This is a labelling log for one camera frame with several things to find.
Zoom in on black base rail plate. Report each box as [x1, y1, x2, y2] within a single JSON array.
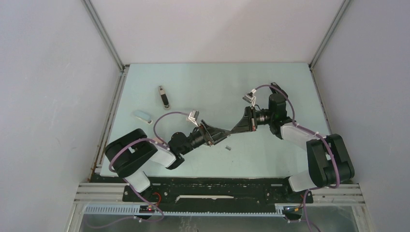
[[89, 175, 324, 215]]

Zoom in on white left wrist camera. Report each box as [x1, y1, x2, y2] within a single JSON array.
[[187, 110, 199, 127]]

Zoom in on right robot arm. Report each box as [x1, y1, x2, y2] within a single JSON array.
[[231, 93, 355, 202]]

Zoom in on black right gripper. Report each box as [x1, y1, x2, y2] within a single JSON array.
[[231, 106, 274, 134]]

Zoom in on beige and black large stapler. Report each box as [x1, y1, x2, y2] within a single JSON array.
[[158, 86, 171, 110]]

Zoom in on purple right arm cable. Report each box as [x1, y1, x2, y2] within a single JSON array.
[[251, 84, 341, 232]]

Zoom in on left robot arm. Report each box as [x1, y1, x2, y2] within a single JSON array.
[[104, 120, 231, 201]]

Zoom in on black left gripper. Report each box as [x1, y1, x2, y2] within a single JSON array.
[[180, 119, 230, 155]]

